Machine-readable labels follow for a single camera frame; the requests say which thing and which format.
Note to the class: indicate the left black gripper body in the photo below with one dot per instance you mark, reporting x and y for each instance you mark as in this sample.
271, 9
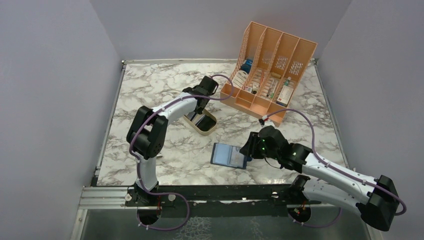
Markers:
199, 110

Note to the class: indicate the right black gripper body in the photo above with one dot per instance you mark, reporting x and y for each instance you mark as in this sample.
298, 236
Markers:
257, 149

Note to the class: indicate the blue leather card holder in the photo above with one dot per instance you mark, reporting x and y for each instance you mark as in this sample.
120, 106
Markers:
228, 156

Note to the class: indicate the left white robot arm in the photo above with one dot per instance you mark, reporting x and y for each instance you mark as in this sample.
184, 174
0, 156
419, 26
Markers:
147, 133

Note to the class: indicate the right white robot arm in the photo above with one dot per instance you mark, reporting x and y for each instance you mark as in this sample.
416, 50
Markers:
375, 200

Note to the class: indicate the credit cards in tray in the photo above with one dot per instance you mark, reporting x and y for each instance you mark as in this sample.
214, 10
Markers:
204, 124

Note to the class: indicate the tan oval tray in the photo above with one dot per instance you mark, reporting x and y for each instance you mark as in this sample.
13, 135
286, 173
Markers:
200, 132

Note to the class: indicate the small items in organizer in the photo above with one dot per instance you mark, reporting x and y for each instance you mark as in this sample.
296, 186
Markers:
252, 88

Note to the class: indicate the white red box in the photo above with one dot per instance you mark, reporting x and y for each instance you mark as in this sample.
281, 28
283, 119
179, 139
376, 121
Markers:
285, 95

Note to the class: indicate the blue round container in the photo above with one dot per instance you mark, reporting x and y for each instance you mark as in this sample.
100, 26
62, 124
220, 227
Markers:
246, 65

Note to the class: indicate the orange desk organizer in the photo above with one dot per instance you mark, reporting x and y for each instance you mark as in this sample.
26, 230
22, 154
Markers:
276, 56

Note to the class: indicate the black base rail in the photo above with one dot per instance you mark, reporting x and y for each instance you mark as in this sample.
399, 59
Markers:
173, 201

